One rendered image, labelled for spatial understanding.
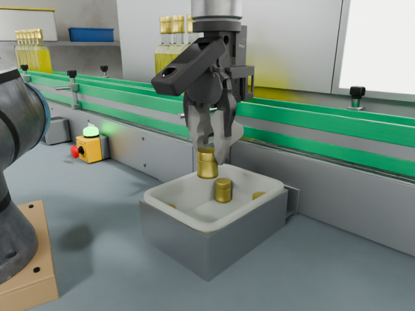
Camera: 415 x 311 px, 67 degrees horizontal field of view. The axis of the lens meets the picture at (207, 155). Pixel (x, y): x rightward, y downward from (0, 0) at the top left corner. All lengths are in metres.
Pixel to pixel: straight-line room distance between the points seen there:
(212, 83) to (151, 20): 0.83
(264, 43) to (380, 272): 0.59
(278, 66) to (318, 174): 0.34
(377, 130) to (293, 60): 0.32
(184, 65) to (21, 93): 0.27
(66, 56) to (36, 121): 3.00
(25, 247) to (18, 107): 0.21
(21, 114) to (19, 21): 2.46
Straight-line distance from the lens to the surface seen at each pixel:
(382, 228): 0.64
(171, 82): 0.41
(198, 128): 0.51
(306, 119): 0.65
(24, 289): 0.51
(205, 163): 0.50
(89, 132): 1.00
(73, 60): 3.58
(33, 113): 0.59
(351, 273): 0.57
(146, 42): 1.31
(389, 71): 0.76
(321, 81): 0.81
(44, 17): 3.01
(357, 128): 0.62
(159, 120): 0.81
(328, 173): 0.64
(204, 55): 0.45
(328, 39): 0.80
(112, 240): 0.62
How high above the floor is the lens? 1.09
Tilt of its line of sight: 19 degrees down
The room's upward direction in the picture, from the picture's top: straight up
